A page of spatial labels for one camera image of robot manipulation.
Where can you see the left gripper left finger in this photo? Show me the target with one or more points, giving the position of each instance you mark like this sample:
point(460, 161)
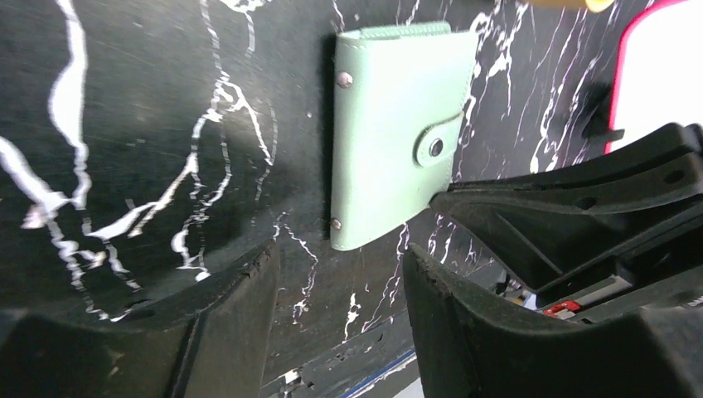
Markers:
point(206, 340)

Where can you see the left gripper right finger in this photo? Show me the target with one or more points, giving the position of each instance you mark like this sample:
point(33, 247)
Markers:
point(470, 342)

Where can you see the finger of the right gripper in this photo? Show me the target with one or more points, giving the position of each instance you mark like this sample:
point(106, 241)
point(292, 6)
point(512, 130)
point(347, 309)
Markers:
point(549, 227)

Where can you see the mint green card holder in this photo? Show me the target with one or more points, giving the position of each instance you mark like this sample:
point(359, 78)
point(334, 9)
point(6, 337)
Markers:
point(398, 111)

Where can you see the pink framed whiteboard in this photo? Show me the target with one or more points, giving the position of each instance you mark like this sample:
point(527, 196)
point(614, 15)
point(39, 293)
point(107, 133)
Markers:
point(658, 78)

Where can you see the tan oval tray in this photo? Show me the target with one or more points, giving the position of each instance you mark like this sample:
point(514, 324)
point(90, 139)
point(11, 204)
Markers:
point(595, 6)

